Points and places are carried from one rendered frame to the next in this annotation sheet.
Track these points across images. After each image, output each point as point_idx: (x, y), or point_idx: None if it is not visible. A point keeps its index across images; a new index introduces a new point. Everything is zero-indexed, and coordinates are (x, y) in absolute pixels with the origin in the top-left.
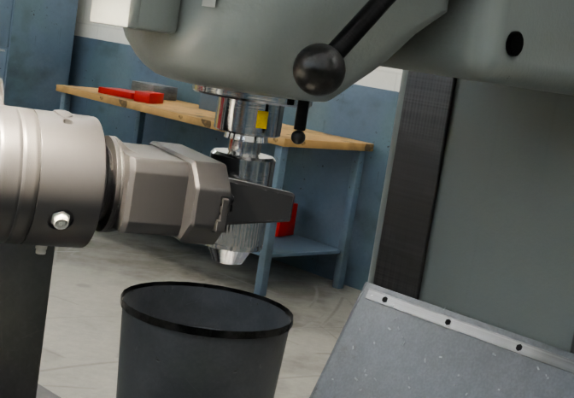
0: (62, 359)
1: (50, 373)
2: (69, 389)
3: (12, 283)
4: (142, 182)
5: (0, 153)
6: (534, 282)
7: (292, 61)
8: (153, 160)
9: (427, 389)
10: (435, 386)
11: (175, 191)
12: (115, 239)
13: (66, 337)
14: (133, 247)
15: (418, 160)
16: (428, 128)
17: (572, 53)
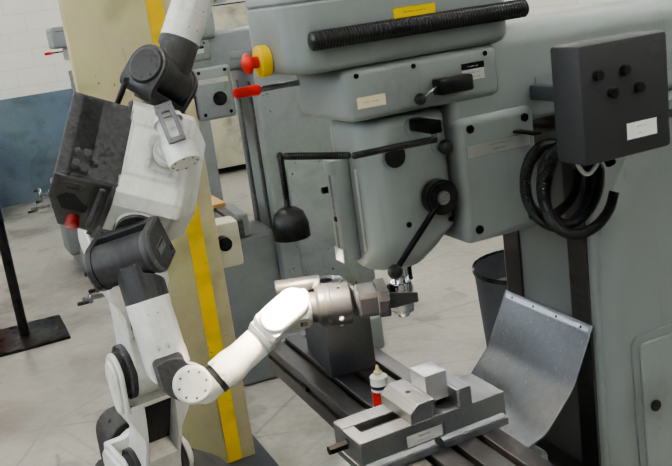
0: (467, 297)
1: (459, 308)
2: (471, 318)
3: (354, 318)
4: (363, 302)
5: (319, 304)
6: (557, 288)
7: (396, 261)
8: (365, 294)
9: (527, 336)
10: (529, 335)
11: (374, 302)
12: None
13: (469, 281)
14: None
15: (511, 237)
16: None
17: (514, 219)
